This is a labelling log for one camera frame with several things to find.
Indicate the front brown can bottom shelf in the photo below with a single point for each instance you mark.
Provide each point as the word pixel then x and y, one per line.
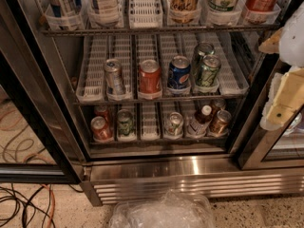
pixel 220 122

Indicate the empty white tray bottom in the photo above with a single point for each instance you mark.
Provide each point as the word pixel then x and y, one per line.
pixel 149 122

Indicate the middle wire fridge shelf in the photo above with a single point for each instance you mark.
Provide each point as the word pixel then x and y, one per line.
pixel 208 96

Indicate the gold brown top shelf can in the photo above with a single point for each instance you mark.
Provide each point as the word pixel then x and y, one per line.
pixel 183 11

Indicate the wire fridge shelf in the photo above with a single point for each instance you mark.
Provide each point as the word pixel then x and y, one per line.
pixel 208 96
pixel 165 30
pixel 165 139

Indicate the top wire fridge shelf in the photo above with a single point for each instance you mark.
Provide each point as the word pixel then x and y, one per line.
pixel 165 30

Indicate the white green can bottom shelf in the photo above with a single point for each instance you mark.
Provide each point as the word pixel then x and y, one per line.
pixel 173 124

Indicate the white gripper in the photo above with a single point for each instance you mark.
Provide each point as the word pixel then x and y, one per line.
pixel 293 43

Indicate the green soda can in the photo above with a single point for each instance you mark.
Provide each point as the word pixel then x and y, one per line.
pixel 208 70
pixel 202 49

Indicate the empty white tray middle left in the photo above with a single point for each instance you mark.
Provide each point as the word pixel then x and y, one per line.
pixel 91 83

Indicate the silver soda can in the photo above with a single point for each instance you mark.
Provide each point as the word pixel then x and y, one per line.
pixel 114 77

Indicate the open glass fridge door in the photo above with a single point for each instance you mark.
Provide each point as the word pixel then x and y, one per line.
pixel 36 142

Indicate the empty white tray top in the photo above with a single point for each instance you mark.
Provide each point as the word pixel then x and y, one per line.
pixel 145 14

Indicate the stainless steel display fridge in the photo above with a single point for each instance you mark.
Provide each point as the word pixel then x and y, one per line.
pixel 245 164

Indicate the front red can bottom shelf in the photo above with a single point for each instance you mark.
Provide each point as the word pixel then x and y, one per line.
pixel 101 129

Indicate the clear plastic bag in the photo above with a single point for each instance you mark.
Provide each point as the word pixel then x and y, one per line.
pixel 171 210

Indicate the blue pepsi can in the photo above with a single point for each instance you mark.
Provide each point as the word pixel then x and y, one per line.
pixel 178 72

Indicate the empty white tray middle right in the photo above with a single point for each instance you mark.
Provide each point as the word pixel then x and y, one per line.
pixel 231 79

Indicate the brown bottle white cap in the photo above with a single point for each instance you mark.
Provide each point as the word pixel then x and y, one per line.
pixel 200 121

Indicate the orange soda can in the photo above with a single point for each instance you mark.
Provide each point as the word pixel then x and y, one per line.
pixel 150 76

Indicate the rear red can bottom shelf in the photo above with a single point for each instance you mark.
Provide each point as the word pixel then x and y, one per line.
pixel 102 111

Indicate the bottom wire fridge shelf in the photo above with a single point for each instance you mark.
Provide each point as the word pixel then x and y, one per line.
pixel 165 139

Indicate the empty white tray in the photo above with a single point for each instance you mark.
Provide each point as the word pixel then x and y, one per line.
pixel 91 83
pixel 149 122
pixel 145 14
pixel 231 79

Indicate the red can shelf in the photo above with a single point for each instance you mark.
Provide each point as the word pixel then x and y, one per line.
pixel 102 111
pixel 101 129

